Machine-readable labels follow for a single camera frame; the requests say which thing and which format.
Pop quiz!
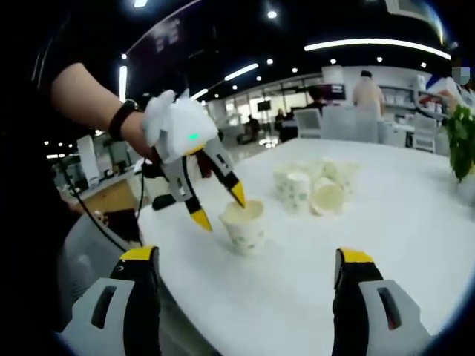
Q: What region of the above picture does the pile of paper cups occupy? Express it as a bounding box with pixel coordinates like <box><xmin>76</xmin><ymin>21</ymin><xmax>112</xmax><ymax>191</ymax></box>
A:
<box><xmin>272</xmin><ymin>158</ymin><xmax>361</xmax><ymax>219</ymax></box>

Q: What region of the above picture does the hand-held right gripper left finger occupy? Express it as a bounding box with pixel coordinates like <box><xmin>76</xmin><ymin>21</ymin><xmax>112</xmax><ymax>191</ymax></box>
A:
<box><xmin>61</xmin><ymin>245</ymin><xmax>163</xmax><ymax>356</ymax></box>

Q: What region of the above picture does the long curved ceiling light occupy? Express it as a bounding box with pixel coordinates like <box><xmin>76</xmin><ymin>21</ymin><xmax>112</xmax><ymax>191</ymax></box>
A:
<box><xmin>304</xmin><ymin>38</ymin><xmax>452</xmax><ymax>60</ymax></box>

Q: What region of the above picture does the black wristband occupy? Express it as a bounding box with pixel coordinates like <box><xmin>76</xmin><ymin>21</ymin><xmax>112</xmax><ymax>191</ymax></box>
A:
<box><xmin>108</xmin><ymin>99</ymin><xmax>140</xmax><ymax>142</ymax></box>

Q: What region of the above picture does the light grey office chair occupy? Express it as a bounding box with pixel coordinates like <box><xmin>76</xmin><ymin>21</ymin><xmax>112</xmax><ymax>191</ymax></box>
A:
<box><xmin>61</xmin><ymin>213</ymin><xmax>144</xmax><ymax>323</ymax></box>

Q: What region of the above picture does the large grey chair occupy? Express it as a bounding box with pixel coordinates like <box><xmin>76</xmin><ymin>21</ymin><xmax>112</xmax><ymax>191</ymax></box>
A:
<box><xmin>321</xmin><ymin>105</ymin><xmax>379</xmax><ymax>142</ymax></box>

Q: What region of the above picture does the white paper cup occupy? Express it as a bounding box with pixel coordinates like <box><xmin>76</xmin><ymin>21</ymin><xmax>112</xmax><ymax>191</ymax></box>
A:
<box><xmin>218</xmin><ymin>199</ymin><xmax>268</xmax><ymax>257</ymax></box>

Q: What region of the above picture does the white mesh chair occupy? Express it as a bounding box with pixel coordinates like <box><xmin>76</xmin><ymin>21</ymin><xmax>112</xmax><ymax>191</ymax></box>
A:
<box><xmin>295</xmin><ymin>108</ymin><xmax>322</xmax><ymax>140</ymax></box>

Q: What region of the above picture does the person's left hand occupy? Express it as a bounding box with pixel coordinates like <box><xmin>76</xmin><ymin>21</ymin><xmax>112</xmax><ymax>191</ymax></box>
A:
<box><xmin>125</xmin><ymin>110</ymin><xmax>163</xmax><ymax>163</ymax></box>

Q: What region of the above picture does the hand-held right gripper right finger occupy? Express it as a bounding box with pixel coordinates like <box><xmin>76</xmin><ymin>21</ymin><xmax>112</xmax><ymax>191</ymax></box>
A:
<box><xmin>332</xmin><ymin>247</ymin><xmax>433</xmax><ymax>356</ymax></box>

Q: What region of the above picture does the white table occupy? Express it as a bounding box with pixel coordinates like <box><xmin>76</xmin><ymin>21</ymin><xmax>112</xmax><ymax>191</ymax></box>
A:
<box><xmin>137</xmin><ymin>139</ymin><xmax>468</xmax><ymax>356</ymax></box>

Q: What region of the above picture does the black cable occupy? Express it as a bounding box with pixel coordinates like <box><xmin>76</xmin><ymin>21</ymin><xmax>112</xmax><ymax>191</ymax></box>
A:
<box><xmin>63</xmin><ymin>162</ymin><xmax>146</xmax><ymax>254</ymax></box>

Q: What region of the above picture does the green potted plant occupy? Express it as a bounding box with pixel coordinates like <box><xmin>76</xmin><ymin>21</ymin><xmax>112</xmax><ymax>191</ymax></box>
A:
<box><xmin>445</xmin><ymin>103</ymin><xmax>475</xmax><ymax>182</ymax></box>

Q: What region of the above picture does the white slatted chair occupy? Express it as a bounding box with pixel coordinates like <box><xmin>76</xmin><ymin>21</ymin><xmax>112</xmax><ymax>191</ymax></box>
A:
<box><xmin>413</xmin><ymin>113</ymin><xmax>439</xmax><ymax>153</ymax></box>

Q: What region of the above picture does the dark hanging banner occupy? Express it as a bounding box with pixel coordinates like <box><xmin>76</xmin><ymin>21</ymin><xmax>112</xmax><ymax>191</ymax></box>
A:
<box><xmin>125</xmin><ymin>0</ymin><xmax>209</xmax><ymax>67</ymax></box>

